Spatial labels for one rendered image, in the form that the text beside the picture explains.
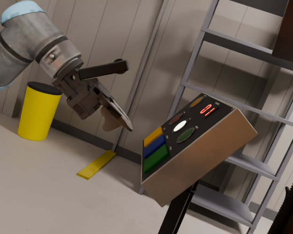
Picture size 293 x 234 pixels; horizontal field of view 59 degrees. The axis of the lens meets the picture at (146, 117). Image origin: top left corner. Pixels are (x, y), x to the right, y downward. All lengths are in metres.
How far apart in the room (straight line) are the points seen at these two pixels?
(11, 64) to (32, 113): 2.42
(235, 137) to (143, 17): 2.84
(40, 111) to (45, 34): 2.46
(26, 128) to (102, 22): 1.57
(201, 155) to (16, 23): 0.49
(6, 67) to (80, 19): 2.96
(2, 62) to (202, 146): 0.48
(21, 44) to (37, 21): 0.06
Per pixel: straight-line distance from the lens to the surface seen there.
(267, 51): 2.49
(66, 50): 0.61
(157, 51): 3.24
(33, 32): 0.63
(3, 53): 0.66
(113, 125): 0.62
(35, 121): 3.09
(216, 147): 0.60
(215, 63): 3.20
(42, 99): 3.00
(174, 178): 0.61
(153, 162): 0.64
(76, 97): 0.61
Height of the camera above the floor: 1.22
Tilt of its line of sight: 11 degrees down
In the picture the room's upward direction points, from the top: 20 degrees clockwise
